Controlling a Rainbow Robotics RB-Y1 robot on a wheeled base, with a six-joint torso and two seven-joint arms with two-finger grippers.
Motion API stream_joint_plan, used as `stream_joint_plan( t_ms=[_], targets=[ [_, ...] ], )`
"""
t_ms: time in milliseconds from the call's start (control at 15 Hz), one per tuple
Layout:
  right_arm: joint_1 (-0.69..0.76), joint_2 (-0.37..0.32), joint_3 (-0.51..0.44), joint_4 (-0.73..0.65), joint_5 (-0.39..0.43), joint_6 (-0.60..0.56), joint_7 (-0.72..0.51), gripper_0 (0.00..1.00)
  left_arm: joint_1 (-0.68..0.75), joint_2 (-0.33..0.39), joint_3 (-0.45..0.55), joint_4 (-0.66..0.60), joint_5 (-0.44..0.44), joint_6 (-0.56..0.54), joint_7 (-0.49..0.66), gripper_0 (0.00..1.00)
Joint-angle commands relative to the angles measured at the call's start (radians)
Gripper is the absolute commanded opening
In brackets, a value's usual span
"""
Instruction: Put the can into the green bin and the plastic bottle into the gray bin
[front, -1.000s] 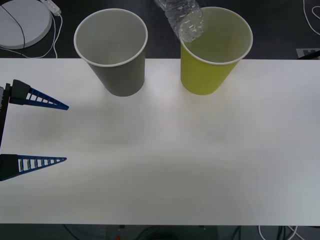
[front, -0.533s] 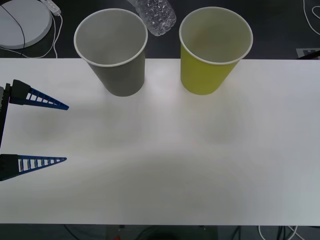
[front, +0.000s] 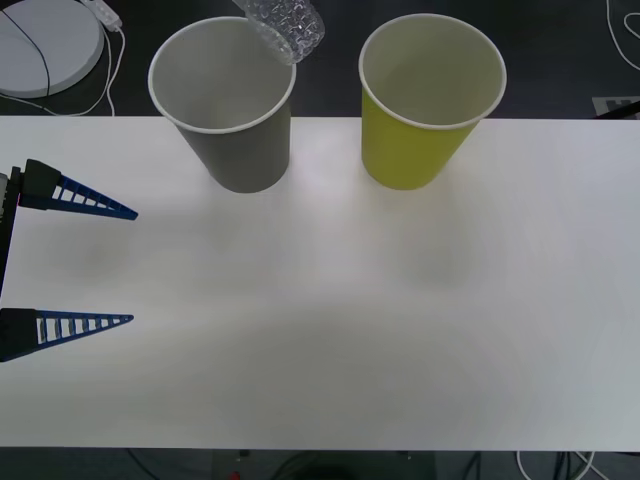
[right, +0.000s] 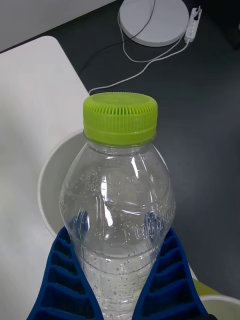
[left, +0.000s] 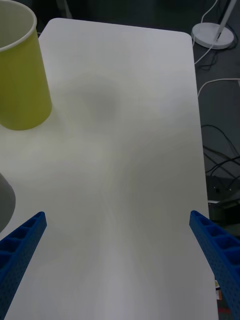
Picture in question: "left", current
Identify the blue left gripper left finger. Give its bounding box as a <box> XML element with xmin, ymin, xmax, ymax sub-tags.
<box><xmin>0</xmin><ymin>211</ymin><xmax>48</xmax><ymax>320</ymax></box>

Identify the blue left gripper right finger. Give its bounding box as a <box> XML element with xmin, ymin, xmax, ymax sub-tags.
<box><xmin>189</xmin><ymin>210</ymin><xmax>240</xmax><ymax>320</ymax></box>

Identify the black box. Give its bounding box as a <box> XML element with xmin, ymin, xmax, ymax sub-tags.
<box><xmin>206</xmin><ymin>174</ymin><xmax>240</xmax><ymax>203</ymax></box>

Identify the yellow-green plastic waste bin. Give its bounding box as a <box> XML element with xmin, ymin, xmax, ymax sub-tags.
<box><xmin>0</xmin><ymin>0</ymin><xmax>53</xmax><ymax>131</ymax></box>

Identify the white round floor stand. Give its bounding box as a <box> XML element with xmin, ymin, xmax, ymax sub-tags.
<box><xmin>191</xmin><ymin>0</ymin><xmax>238</xmax><ymax>50</ymax></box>

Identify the black cable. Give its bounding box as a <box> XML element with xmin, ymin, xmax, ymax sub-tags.
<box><xmin>201</xmin><ymin>124</ymin><xmax>240</xmax><ymax>176</ymax></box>

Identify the white cable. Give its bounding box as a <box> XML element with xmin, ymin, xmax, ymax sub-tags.
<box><xmin>193</xmin><ymin>0</ymin><xmax>219</xmax><ymax>65</ymax></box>
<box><xmin>197</xmin><ymin>78</ymin><xmax>240</xmax><ymax>97</ymax></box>

